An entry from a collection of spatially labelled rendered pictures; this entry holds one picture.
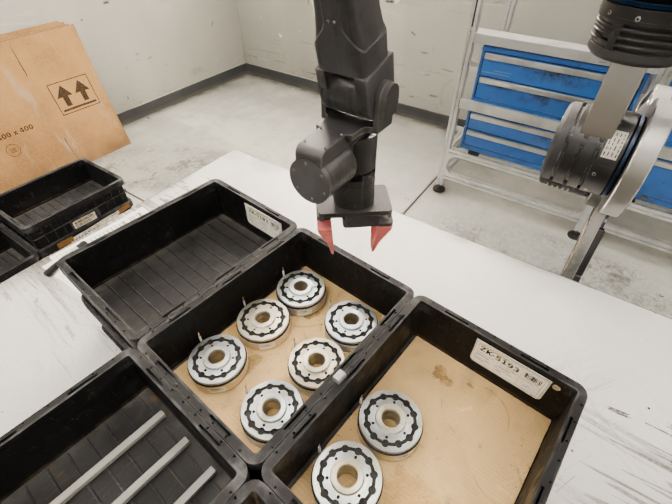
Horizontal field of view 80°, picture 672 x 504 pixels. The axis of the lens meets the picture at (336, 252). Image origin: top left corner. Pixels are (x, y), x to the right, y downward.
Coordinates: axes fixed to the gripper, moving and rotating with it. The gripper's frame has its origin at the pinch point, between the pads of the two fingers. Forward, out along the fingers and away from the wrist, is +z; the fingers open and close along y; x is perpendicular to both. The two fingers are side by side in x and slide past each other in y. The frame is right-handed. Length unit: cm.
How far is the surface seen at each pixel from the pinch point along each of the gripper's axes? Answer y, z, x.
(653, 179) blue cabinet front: 155, 63, 104
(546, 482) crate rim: 21.7, 13.8, -31.3
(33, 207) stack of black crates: -122, 55, 95
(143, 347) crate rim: -34.7, 13.0, -7.3
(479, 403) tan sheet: 20.7, 23.6, -15.8
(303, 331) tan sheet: -9.2, 23.2, 1.2
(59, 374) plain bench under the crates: -63, 36, 3
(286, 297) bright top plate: -12.4, 20.1, 7.7
